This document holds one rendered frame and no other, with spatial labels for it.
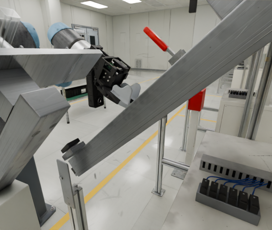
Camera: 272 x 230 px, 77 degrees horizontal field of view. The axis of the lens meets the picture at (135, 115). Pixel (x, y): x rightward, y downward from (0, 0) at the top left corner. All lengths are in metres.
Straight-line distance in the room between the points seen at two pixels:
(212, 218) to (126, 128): 0.35
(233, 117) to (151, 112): 1.54
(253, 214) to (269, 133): 1.35
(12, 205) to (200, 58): 0.38
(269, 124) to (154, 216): 1.22
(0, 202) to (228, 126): 1.75
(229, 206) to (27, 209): 0.49
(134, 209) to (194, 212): 0.84
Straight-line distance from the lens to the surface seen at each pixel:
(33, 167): 1.24
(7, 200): 0.37
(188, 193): 0.63
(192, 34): 9.39
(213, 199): 0.59
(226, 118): 1.84
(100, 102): 0.54
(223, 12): 0.33
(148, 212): 1.37
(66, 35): 0.57
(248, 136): 1.07
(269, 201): 0.71
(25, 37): 0.95
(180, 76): 0.30
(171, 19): 9.79
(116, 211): 1.37
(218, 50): 0.28
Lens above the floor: 1.05
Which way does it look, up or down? 21 degrees down
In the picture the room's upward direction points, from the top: straight up
